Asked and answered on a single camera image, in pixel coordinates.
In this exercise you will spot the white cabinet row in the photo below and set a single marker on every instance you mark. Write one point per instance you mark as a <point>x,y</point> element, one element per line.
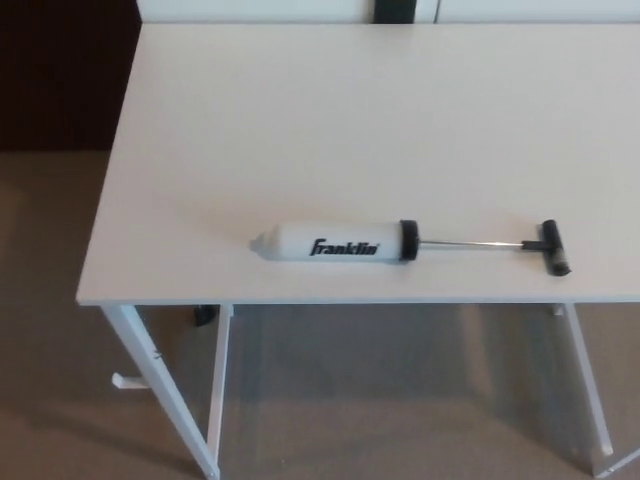
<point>250,10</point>

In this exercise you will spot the black vertical panel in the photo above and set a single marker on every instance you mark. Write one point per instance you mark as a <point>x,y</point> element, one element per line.
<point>395,11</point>

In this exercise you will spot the white Franklin hand air pump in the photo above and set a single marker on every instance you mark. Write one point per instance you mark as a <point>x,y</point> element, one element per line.
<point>345,245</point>

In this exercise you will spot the dark brown cabinet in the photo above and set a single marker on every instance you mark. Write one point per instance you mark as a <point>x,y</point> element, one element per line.
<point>60,75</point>

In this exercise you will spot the small black floor object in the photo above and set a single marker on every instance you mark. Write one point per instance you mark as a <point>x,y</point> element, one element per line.
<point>204,316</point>

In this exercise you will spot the white hook on desk leg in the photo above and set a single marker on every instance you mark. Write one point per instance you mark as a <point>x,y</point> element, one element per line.
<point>127,382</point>

